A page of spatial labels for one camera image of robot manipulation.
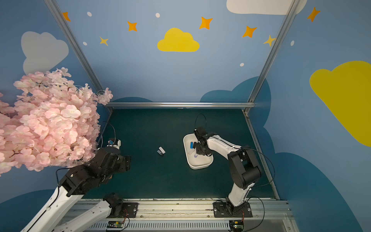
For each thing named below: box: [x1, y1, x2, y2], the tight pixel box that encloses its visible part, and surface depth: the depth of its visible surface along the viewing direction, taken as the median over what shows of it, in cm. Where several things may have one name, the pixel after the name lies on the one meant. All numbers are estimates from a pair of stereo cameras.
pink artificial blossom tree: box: [0, 67, 114, 177], surface depth 49 cm
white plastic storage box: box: [183, 132, 214, 170], surface depth 95 cm
